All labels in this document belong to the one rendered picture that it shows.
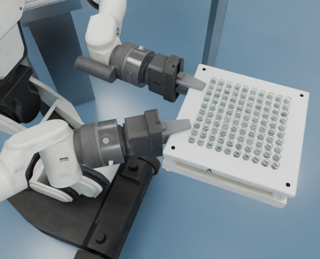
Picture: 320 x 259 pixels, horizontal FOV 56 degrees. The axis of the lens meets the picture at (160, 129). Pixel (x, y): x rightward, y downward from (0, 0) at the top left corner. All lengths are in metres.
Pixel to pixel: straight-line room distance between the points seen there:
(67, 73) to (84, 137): 1.24
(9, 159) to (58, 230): 0.96
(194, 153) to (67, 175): 0.24
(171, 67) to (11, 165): 0.35
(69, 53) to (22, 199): 0.76
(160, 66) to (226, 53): 1.66
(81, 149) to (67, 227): 0.94
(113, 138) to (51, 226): 0.99
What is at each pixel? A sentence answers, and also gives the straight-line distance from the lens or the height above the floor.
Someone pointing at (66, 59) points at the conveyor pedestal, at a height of 0.39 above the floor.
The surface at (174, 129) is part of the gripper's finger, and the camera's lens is 0.58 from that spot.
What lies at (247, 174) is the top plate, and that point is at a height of 1.04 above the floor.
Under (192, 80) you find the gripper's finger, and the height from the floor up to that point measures 1.05.
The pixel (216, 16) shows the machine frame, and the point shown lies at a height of 0.56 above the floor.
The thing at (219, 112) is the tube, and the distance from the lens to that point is 0.62.
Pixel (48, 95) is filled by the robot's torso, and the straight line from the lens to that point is 1.01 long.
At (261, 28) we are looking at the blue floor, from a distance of 2.57.
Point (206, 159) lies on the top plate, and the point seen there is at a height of 1.04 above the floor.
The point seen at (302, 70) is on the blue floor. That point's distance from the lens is 2.34.
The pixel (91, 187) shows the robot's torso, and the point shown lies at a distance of 1.05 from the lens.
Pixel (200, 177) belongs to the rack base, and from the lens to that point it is 0.61.
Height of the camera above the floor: 1.54
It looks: 57 degrees down
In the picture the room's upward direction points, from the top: straight up
